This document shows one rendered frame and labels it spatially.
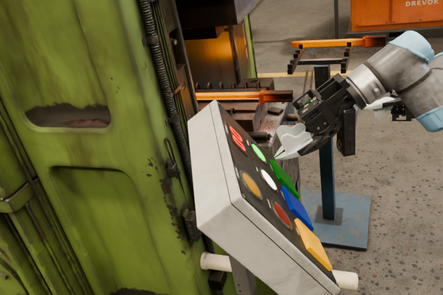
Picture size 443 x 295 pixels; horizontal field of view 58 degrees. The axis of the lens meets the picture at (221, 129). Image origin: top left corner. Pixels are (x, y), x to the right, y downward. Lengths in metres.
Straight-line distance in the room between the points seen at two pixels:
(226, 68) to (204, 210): 1.02
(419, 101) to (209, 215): 0.47
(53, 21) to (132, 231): 0.66
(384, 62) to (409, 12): 3.93
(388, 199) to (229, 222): 1.89
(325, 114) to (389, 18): 3.99
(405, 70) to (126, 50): 0.56
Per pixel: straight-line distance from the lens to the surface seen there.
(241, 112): 1.26
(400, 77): 0.84
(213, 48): 1.55
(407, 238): 2.22
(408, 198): 2.45
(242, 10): 1.15
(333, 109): 0.83
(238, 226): 0.60
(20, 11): 1.10
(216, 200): 0.60
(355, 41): 1.88
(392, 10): 4.73
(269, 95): 1.29
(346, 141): 0.87
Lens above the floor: 1.55
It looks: 29 degrees down
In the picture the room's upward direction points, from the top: 11 degrees counter-clockwise
